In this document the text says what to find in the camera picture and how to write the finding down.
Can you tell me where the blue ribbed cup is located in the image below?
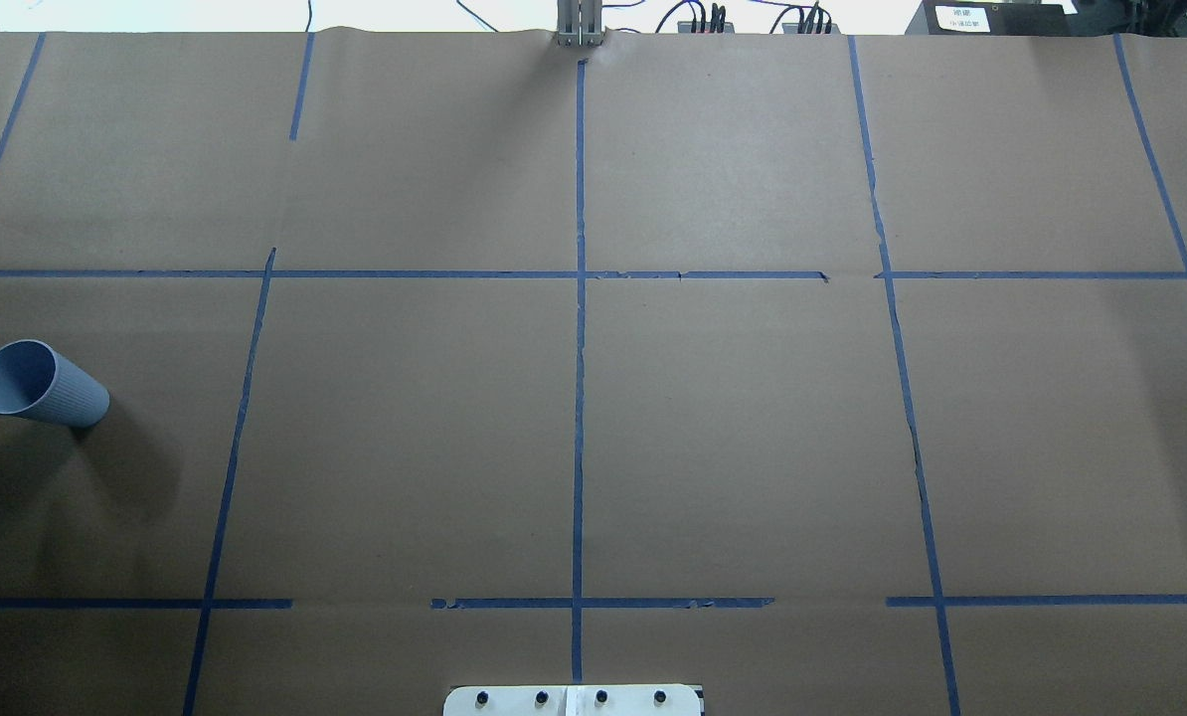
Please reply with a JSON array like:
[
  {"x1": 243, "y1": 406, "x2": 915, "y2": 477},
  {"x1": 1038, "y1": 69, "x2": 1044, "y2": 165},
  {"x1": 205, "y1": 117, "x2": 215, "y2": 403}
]
[{"x1": 0, "y1": 338, "x2": 112, "y2": 427}]

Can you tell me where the black box with label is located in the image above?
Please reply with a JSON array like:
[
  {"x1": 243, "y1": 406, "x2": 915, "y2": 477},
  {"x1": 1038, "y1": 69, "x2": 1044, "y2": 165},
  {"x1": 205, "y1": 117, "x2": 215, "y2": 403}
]
[{"x1": 904, "y1": 1, "x2": 1079, "y2": 37}]

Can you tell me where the aluminium frame post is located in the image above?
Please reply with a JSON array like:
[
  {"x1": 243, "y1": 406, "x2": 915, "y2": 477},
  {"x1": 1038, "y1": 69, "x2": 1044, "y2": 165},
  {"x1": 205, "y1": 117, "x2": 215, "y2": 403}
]
[{"x1": 554, "y1": 0, "x2": 605, "y2": 47}]

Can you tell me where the white mount base plate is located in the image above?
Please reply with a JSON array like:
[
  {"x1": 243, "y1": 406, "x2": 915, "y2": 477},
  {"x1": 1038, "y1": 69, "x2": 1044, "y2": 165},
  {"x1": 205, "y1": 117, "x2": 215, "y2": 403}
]
[{"x1": 442, "y1": 683, "x2": 706, "y2": 715}]

